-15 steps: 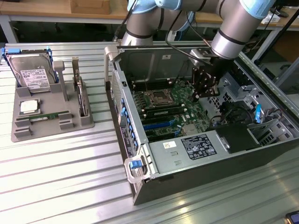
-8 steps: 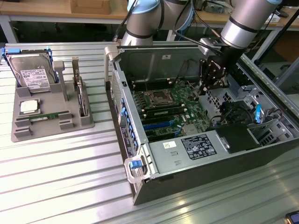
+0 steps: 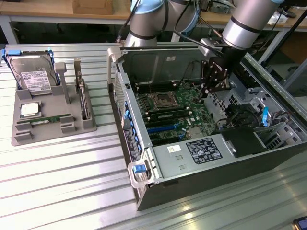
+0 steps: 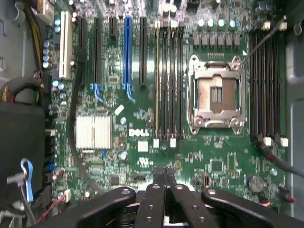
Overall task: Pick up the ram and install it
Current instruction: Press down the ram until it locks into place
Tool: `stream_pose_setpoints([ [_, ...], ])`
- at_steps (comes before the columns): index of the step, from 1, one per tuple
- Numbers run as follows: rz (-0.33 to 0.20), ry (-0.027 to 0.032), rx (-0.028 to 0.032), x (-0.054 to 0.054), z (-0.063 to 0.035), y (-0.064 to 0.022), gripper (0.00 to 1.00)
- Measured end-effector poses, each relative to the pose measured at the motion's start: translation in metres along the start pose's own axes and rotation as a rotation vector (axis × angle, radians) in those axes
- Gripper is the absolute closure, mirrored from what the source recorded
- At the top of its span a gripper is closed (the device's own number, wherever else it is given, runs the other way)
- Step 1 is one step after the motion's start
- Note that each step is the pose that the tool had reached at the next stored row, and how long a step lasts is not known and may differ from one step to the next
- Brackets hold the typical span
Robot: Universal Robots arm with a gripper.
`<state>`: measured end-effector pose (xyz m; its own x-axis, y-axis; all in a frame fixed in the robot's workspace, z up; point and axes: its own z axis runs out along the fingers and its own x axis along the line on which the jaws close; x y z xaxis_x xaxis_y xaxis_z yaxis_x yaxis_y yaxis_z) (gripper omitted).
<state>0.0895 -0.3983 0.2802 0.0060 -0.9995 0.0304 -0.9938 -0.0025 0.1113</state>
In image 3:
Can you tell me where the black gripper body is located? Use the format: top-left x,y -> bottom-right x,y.
200,46 -> 247,85

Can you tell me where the black installed RAM stick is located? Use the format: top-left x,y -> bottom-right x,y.
149,111 -> 190,121

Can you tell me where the green RAM stick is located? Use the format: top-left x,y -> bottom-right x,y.
28,114 -> 66,126

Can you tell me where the green motherboard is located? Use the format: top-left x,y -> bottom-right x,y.
133,80 -> 217,147

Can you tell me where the CPU socket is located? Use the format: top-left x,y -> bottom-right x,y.
149,92 -> 180,109

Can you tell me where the blue disk bay lever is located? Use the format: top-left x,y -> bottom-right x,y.
261,107 -> 270,128

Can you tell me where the blue expansion slot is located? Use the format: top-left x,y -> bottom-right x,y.
147,123 -> 181,135

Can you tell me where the grey power supply unit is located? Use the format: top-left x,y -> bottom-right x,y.
153,133 -> 238,180

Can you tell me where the wooden desk with clutter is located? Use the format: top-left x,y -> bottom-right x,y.
198,4 -> 307,63

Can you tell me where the open black PC case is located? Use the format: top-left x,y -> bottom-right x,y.
106,43 -> 307,212

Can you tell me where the blue case latch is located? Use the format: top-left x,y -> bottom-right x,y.
132,164 -> 146,175

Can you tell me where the brown cardboard box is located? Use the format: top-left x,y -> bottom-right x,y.
71,0 -> 114,15

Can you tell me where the grey parts rack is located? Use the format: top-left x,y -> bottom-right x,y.
11,61 -> 98,147

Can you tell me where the blue disk caddy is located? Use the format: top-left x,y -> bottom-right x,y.
0,47 -> 61,87

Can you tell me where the dark phone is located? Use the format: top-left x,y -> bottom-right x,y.
293,216 -> 307,230

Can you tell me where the silver hard disk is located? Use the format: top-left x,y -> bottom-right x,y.
9,54 -> 54,96

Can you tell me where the silver CPU chip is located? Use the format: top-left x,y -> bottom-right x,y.
20,103 -> 42,118

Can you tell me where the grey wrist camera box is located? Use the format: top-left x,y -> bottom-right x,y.
200,37 -> 224,57

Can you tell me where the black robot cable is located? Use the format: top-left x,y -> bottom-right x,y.
173,0 -> 225,50

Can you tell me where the graphics card with metal bracket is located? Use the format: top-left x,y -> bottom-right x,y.
73,58 -> 93,121

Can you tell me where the wooden workbench with grey frame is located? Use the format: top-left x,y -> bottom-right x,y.
0,0 -> 135,44

